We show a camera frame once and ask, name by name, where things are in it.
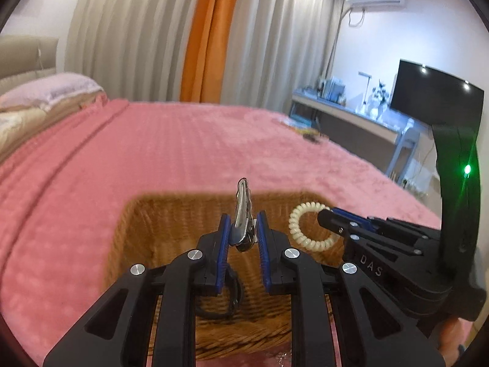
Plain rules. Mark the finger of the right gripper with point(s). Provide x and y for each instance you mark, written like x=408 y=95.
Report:
x=385 y=233
x=343 y=217

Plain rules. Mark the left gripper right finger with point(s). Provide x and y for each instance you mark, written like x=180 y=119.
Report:
x=340 y=317

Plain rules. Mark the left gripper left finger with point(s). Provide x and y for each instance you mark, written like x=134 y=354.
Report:
x=147 y=317

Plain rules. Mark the silver hair clip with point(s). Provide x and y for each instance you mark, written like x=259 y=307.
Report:
x=242 y=234

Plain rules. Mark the items on bed corner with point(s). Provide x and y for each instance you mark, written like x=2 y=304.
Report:
x=308 y=133

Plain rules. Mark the brown wicker basket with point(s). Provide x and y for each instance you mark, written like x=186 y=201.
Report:
x=155 y=228

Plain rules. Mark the white desk lamp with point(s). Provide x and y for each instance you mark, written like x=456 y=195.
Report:
x=362 y=107

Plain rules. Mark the black television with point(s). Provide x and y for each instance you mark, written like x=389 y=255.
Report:
x=433 y=97

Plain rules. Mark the pink bed blanket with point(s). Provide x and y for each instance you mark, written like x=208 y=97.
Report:
x=62 y=193

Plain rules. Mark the orange curtain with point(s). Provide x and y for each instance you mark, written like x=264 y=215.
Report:
x=205 y=60

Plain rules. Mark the purple pillow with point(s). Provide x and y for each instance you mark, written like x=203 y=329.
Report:
x=44 y=93

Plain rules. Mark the beige curtain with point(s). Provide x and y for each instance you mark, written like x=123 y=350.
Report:
x=136 y=48

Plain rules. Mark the beige headboard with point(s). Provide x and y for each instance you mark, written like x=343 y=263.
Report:
x=26 y=58

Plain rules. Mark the grey wall desk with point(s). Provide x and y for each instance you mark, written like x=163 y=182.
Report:
x=389 y=147

